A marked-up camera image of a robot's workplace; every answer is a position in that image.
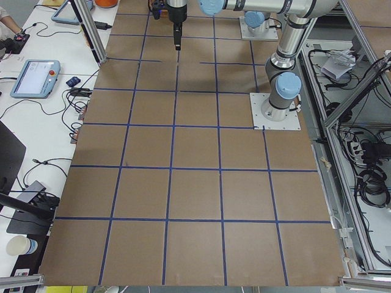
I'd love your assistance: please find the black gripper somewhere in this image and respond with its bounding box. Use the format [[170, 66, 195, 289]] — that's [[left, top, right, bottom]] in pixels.
[[169, 4, 187, 51]]

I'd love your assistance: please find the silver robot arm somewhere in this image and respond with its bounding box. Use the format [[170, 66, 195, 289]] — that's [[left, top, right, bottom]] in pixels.
[[198, 0, 337, 120], [244, 11, 271, 31]]

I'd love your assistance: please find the orange round object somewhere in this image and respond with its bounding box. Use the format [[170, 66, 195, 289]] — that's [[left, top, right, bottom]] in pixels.
[[95, 0, 118, 9]]

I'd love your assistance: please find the black power adapter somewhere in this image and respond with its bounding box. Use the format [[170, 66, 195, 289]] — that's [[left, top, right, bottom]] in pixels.
[[94, 21, 112, 30]]

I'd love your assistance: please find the far teach pendant tablet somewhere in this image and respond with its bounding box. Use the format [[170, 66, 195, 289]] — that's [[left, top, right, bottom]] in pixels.
[[51, 1, 79, 25]]

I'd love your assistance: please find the teach pendant tablet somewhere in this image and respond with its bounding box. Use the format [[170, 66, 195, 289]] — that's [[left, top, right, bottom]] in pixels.
[[10, 59, 60, 99], [51, 1, 79, 25]]

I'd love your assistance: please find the small blue device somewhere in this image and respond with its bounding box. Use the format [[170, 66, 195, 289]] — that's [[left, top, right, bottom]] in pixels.
[[66, 76, 81, 87]]

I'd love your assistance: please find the near teach pendant tablet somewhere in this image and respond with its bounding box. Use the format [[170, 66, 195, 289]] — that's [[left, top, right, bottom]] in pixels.
[[10, 59, 60, 99]]

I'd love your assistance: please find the white paper stack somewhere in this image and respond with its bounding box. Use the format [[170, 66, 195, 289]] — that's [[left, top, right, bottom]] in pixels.
[[321, 49, 356, 81]]

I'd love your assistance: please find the black monitor stand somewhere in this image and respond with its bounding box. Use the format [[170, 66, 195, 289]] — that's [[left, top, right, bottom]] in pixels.
[[1, 123, 59, 235]]

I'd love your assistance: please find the white paper cup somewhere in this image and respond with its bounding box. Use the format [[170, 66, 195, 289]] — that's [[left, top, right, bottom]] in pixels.
[[6, 235, 38, 256]]

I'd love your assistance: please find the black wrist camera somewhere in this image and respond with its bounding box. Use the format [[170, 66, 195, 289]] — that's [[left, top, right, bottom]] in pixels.
[[149, 0, 167, 20]]

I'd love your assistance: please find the aluminium frame post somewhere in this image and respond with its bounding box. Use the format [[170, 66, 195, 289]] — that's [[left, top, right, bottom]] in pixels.
[[70, 0, 107, 64]]

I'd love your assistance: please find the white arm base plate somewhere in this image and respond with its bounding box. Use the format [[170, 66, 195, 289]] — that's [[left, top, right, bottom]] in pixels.
[[250, 93, 301, 131]]

